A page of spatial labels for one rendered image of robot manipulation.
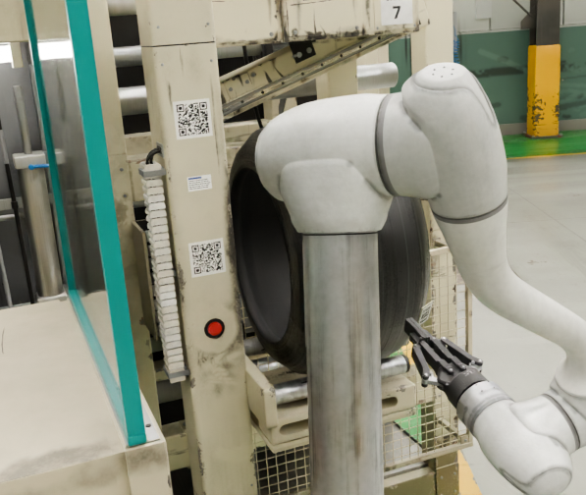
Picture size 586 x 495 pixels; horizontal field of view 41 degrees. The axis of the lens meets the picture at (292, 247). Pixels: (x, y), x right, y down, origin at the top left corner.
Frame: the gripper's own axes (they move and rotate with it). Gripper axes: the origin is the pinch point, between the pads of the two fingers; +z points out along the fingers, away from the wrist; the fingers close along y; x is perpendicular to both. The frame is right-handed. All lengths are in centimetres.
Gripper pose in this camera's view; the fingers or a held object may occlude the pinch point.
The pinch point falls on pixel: (416, 333)
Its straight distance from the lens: 153.9
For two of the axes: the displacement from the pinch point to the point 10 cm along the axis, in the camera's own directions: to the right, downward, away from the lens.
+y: -9.3, 1.6, -3.4
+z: -3.8, -4.7, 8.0
